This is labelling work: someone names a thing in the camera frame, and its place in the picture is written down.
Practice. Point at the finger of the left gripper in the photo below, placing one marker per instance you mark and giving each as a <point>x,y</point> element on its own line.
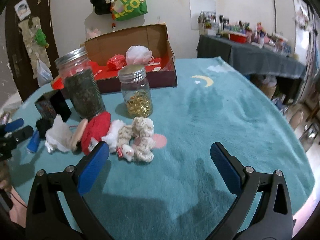
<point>20,135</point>
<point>14,125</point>

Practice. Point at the side table grey cloth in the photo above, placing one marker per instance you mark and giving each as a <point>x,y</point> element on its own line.
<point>249,59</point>

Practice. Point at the red plush ball with tag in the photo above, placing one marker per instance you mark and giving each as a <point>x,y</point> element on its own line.
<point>96,128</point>

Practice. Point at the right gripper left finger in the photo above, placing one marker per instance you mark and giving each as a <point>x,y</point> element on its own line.
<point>45,216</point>

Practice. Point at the dark brown door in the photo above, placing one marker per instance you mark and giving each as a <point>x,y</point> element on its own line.
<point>19,61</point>

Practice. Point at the white plastic bag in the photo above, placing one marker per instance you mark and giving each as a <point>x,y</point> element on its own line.
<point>44,75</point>

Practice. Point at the small jar gold capsules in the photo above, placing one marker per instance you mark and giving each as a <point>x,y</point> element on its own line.
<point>136,90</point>

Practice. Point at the white mesh bath pouf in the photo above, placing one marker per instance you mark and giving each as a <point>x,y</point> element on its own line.
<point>138,55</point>

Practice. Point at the cream knitted scrunchie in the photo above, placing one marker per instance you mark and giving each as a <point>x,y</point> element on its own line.
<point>132,142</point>

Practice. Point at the pink plush on wall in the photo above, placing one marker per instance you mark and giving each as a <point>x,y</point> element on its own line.
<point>92,33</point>

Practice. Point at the white tissue cloth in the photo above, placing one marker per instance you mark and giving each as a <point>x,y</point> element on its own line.
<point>59,135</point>

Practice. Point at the black fluffy scrunchie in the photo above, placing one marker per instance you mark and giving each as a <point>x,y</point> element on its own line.
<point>42,125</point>

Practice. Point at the person's left hand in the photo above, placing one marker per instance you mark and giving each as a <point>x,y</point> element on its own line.
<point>5,178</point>

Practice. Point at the blue cloth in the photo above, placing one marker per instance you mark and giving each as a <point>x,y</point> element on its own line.
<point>34,142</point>

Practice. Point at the green tote bag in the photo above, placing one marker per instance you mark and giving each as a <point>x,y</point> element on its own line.
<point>127,9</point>

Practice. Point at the photo card on door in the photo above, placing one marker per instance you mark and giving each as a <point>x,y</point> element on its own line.
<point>22,9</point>

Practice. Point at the beige hanging door organizer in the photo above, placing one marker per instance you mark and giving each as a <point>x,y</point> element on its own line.
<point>35,52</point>

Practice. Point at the cardboard box red interior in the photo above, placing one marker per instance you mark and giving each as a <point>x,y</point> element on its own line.
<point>148,45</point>

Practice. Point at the red mesh bath pouf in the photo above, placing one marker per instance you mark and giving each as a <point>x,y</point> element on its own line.
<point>116,62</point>

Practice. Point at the green plush dinosaur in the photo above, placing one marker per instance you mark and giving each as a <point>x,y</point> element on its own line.
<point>40,38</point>

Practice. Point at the tan round powder puff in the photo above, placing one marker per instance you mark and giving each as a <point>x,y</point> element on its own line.
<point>77,135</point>

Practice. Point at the large jar dark tea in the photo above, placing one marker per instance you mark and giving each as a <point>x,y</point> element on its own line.
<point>78,79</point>

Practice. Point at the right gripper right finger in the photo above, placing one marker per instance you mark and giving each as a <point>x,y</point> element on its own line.
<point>262,207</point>

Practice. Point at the white fluffy bunny hair clip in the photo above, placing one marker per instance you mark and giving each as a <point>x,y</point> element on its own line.
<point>49,147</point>

